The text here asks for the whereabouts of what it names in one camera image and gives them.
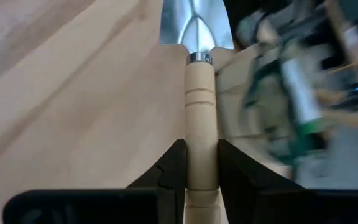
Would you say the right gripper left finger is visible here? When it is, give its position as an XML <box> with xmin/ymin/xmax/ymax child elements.
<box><xmin>126</xmin><ymin>138</ymin><xmax>188</xmax><ymax>224</ymax></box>

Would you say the green spray bottle white nozzle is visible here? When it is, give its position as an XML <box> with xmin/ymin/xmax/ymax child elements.
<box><xmin>280</xmin><ymin>57</ymin><xmax>328</xmax><ymax>156</ymax></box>

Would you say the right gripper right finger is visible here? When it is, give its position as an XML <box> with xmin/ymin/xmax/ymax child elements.
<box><xmin>218</xmin><ymin>139</ymin><xmax>308</xmax><ymax>224</ymax></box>

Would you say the beige green-trimmed gardening bag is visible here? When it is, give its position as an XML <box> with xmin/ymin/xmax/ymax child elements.
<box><xmin>216</xmin><ymin>12</ymin><xmax>335</xmax><ymax>166</ymax></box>

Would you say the wide steel trowel wooden handle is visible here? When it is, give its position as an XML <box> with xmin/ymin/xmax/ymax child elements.
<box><xmin>159</xmin><ymin>0</ymin><xmax>235</xmax><ymax>224</ymax></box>

